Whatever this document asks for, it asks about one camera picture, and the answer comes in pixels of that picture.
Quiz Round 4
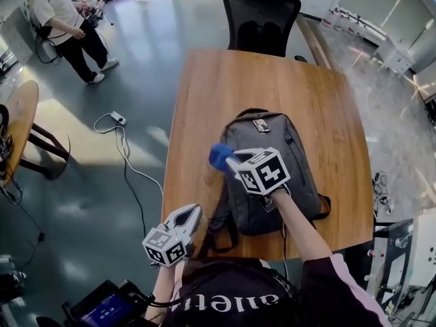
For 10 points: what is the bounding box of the tangled cables pile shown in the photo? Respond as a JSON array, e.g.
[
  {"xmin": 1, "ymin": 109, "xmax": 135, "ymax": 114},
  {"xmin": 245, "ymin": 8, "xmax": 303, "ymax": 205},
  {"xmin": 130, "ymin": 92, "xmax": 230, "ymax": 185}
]
[{"xmin": 373, "ymin": 171, "xmax": 396, "ymax": 215}]

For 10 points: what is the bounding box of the black floor cable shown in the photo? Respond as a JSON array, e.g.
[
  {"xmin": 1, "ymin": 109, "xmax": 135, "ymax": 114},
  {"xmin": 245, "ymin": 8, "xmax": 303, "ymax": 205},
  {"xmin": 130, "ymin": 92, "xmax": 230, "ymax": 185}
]
[{"xmin": 0, "ymin": 178, "xmax": 47, "ymax": 275}]

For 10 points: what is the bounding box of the red white containers pile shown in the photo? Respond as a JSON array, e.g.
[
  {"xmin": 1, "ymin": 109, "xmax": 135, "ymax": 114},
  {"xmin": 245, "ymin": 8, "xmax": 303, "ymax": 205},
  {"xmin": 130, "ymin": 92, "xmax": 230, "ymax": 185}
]
[{"xmin": 80, "ymin": 0, "xmax": 105, "ymax": 20}]

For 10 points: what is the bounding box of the black mesh office chair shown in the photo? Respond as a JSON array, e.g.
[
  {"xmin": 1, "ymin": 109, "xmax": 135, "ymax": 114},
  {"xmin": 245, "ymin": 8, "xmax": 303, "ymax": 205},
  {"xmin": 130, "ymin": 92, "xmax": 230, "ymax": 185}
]
[{"xmin": 223, "ymin": 0, "xmax": 302, "ymax": 58}]

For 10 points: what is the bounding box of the white leaning panel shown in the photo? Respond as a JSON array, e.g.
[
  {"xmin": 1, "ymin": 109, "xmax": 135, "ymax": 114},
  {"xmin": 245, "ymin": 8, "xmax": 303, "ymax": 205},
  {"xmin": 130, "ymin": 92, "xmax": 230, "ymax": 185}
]
[{"xmin": 411, "ymin": 69, "xmax": 436, "ymax": 104}]

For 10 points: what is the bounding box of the black screen device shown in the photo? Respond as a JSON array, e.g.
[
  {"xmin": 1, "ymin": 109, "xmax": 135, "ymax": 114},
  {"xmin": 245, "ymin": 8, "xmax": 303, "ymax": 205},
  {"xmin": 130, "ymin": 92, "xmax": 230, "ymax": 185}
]
[{"xmin": 61, "ymin": 279, "xmax": 156, "ymax": 327}]

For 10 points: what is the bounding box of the grey metal locker cabinet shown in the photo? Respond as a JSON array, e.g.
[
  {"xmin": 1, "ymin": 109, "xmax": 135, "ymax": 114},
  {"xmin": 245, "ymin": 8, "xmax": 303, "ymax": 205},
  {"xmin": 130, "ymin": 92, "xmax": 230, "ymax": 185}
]
[{"xmin": 0, "ymin": 7, "xmax": 35, "ymax": 65}]

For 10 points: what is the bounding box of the black power cable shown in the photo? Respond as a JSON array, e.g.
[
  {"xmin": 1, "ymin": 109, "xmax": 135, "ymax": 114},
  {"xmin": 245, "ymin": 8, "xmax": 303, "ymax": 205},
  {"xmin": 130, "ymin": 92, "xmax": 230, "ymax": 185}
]
[{"xmin": 114, "ymin": 124, "xmax": 148, "ymax": 238}]

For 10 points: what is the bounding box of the round wooden table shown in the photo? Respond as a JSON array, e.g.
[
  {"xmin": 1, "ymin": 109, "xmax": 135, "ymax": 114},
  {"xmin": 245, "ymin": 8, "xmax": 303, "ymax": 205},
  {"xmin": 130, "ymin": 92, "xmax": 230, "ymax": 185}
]
[{"xmin": 0, "ymin": 79, "xmax": 72, "ymax": 187}]

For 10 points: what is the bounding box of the person's right forearm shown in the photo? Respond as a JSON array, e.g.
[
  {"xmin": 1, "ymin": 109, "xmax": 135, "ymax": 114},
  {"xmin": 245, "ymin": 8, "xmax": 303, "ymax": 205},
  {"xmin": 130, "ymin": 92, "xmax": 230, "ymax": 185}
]
[{"xmin": 272, "ymin": 187, "xmax": 334, "ymax": 262}]

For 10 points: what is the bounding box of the white power strip with cable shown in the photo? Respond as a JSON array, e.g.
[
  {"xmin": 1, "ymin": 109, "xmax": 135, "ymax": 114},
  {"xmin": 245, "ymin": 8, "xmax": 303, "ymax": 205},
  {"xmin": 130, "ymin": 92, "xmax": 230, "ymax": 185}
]
[{"xmin": 93, "ymin": 112, "xmax": 165, "ymax": 198}]

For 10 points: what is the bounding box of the person's black printed shirt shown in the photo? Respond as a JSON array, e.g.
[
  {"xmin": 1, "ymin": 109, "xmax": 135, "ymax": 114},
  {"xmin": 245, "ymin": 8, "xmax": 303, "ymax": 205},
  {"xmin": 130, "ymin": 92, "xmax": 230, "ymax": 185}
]
[{"xmin": 166, "ymin": 253, "xmax": 392, "ymax": 327}]

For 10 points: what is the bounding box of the person's left forearm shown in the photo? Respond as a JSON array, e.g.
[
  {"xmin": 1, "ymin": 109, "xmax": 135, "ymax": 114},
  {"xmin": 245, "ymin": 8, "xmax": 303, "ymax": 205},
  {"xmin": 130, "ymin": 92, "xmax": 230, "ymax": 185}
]
[{"xmin": 146, "ymin": 262, "xmax": 182, "ymax": 324}]

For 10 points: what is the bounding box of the long wooden bench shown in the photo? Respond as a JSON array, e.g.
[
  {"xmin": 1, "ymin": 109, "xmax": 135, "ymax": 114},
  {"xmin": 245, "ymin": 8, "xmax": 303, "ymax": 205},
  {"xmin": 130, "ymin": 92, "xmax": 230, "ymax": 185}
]
[{"xmin": 296, "ymin": 14, "xmax": 338, "ymax": 69}]

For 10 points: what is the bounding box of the white cabinet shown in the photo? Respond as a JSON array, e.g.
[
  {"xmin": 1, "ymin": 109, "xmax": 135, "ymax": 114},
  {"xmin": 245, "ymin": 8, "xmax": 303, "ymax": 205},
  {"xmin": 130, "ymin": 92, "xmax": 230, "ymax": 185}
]
[{"xmin": 373, "ymin": 34, "xmax": 417, "ymax": 78}]

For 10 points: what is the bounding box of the grey backpack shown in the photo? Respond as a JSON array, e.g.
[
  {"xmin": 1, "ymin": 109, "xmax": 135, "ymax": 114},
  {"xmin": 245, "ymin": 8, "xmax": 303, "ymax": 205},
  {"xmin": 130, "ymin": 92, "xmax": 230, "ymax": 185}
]
[{"xmin": 202, "ymin": 107, "xmax": 332, "ymax": 255}]

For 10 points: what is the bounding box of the black equipment rack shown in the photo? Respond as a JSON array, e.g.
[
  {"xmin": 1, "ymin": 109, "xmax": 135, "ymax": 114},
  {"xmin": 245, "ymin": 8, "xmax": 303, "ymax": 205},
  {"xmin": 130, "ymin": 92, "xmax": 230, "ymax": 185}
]
[{"xmin": 366, "ymin": 218, "xmax": 415, "ymax": 307}]

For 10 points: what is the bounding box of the blue cloth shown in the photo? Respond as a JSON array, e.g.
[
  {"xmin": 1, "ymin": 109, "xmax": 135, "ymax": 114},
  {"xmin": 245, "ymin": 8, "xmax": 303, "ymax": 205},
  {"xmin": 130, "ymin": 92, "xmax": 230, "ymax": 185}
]
[{"xmin": 208, "ymin": 143, "xmax": 236, "ymax": 174}]

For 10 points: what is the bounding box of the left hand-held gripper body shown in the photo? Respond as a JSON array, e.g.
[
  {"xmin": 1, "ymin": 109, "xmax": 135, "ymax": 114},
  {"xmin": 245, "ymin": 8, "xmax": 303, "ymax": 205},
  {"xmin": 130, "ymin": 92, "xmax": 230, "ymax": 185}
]
[{"xmin": 142, "ymin": 223, "xmax": 196, "ymax": 269}]

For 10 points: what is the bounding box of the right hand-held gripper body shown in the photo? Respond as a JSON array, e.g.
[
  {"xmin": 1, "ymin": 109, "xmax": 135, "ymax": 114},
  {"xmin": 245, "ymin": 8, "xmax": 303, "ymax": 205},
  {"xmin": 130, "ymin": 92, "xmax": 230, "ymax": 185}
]
[{"xmin": 234, "ymin": 147, "xmax": 292, "ymax": 213}]

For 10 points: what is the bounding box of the row of clear bottles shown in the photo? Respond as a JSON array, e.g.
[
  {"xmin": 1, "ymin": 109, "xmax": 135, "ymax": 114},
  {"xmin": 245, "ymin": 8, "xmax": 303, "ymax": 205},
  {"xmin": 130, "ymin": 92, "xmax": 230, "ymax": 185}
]
[{"xmin": 322, "ymin": 7, "xmax": 362, "ymax": 35}]

